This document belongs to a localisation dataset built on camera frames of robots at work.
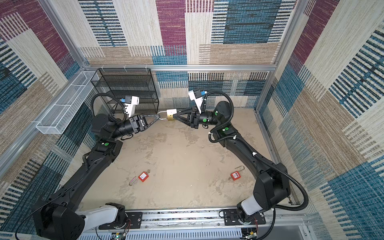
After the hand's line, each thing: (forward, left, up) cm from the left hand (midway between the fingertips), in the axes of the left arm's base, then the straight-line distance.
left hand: (159, 117), depth 59 cm
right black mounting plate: (-28, -31, -41) cm, 59 cm away
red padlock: (-8, +15, -41) cm, 45 cm away
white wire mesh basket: (+9, +50, -10) cm, 52 cm away
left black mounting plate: (-29, +16, -43) cm, 54 cm away
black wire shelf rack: (+49, +38, -19) cm, 64 cm away
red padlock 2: (-8, -37, -40) cm, 56 cm away
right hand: (+1, -6, -2) cm, 6 cm away
